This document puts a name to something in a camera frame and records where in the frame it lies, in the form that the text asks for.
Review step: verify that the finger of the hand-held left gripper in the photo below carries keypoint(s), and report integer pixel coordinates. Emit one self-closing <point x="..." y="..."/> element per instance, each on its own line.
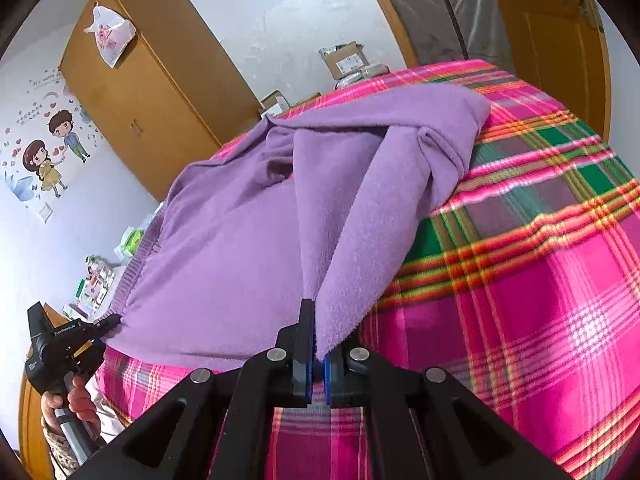
<point x="110" y="321"/>

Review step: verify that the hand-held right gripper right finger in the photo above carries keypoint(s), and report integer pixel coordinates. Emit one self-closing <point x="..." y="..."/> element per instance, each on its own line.
<point x="334" y="377"/>

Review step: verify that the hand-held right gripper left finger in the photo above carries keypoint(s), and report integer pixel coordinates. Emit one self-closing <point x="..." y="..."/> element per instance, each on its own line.
<point x="306" y="360"/>

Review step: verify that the purple sweater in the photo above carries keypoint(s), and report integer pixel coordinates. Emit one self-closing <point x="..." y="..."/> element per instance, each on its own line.
<point x="225" y="260"/>

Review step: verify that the person's left forearm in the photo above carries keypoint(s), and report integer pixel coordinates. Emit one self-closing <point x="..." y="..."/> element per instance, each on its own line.
<point x="57" y="452"/>

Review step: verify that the person's left hand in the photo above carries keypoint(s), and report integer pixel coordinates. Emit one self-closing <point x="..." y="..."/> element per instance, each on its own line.
<point x="82" y="402"/>

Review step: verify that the pile of colourful packets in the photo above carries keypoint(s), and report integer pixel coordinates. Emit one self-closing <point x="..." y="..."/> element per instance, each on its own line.
<point x="95" y="282"/>

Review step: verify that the wooden board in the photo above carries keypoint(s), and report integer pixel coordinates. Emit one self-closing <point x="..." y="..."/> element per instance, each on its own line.
<point x="32" y="430"/>

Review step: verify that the white cloth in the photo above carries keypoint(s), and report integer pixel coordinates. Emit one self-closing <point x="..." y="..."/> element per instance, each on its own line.
<point x="109" y="415"/>

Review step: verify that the pink plaid blanket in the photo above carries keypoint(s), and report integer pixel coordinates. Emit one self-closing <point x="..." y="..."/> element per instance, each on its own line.
<point x="525" y="285"/>

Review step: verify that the wooden wardrobe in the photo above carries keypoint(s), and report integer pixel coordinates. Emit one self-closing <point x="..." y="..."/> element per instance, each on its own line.
<point x="150" y="110"/>

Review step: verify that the plain brown cardboard box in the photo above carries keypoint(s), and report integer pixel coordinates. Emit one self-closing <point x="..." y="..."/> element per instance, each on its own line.
<point x="305" y="101"/>

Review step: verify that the white cardboard box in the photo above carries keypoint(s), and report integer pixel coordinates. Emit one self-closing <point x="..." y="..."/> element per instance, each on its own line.
<point x="274" y="102"/>

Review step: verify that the white plastic bag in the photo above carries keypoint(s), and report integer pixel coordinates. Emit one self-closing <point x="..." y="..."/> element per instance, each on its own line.
<point x="112" y="35"/>

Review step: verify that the labelled cardboard box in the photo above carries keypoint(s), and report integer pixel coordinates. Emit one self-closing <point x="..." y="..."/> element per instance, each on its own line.
<point x="342" y="60"/>

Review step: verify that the clear plastic door curtain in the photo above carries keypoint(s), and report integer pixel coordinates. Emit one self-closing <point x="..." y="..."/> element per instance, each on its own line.
<point x="440" y="10"/>

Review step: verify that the wooden door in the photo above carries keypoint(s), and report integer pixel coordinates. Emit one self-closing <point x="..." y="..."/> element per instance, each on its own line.
<point x="540" y="35"/>

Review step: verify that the cartoon wall sticker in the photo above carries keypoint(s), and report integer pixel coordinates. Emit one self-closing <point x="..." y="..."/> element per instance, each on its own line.
<point x="45" y="160"/>

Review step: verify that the wooden door frame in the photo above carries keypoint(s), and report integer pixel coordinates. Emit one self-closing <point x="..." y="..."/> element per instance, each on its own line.
<point x="395" y="20"/>

